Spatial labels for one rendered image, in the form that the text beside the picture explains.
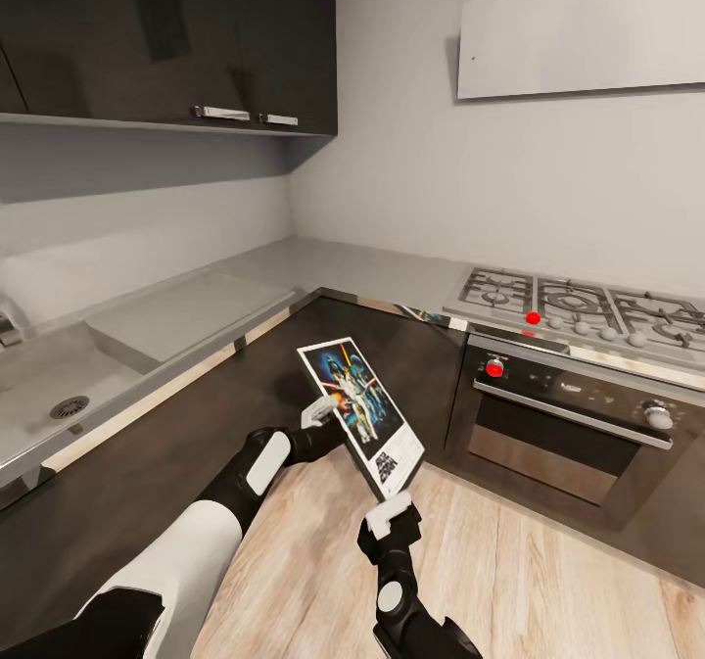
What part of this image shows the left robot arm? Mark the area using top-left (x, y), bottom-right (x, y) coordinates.
top-left (0, 396), bottom-right (348, 659)

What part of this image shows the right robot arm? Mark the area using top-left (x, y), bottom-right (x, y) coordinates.
top-left (356, 491), bottom-right (483, 659)

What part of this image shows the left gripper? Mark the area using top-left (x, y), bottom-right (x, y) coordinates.
top-left (303, 418), bottom-right (348, 463)

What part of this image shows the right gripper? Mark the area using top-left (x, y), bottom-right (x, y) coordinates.
top-left (356, 501), bottom-right (422, 565)

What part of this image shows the poster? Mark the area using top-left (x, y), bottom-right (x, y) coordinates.
top-left (289, 333), bottom-right (428, 502)

